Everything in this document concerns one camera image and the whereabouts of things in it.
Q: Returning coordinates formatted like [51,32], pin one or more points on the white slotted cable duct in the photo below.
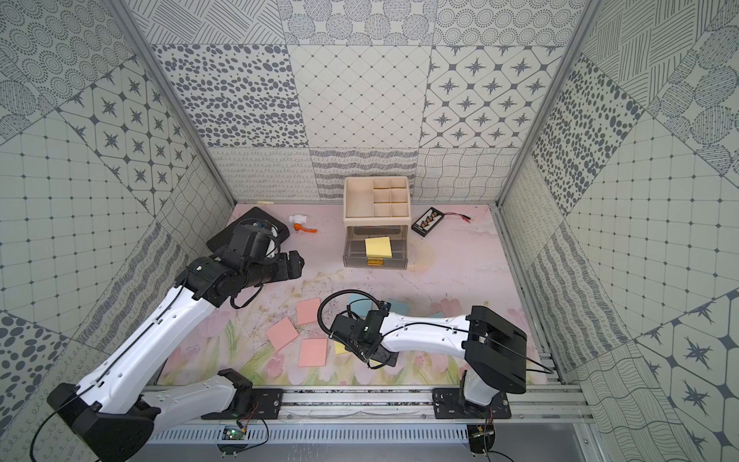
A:
[293,433]

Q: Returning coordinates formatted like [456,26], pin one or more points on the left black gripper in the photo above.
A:
[292,266]

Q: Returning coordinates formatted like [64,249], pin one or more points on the pink sticky note lower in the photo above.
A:
[313,353]

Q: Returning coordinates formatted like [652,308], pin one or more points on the aluminium mounting rail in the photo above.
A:
[546,404]

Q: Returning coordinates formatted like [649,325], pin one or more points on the beige drawer organizer cabinet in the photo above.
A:
[377,201]

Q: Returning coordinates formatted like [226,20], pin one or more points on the small green circuit board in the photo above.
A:
[233,434]

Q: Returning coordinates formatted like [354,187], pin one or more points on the black battery holder with wires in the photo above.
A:
[431,218]

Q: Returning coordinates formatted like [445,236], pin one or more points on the blue sticky note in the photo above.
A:
[399,307]
[360,305]

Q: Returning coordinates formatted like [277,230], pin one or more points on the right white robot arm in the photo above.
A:
[494,349]

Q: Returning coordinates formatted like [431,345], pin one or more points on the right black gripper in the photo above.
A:
[387,360]

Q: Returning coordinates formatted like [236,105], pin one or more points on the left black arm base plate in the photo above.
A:
[260,402]

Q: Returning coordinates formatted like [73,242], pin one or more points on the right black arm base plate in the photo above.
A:
[448,405]

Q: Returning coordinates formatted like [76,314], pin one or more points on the pink sticky note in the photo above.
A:
[313,353]
[307,311]
[282,334]

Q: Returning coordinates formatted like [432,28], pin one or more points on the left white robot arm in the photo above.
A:
[110,411]

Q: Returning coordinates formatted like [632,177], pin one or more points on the white valve orange handle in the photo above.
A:
[299,223]

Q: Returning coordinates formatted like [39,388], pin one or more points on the blue sticky note middle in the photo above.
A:
[399,307]

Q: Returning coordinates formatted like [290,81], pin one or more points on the pink sticky note upper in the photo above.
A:
[307,311]

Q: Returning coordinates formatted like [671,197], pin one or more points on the blue sticky note left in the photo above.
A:
[360,305]

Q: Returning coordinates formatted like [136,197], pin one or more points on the black flat case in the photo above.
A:
[224,237]

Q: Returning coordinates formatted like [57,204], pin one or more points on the pink sticky note left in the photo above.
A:
[282,334]

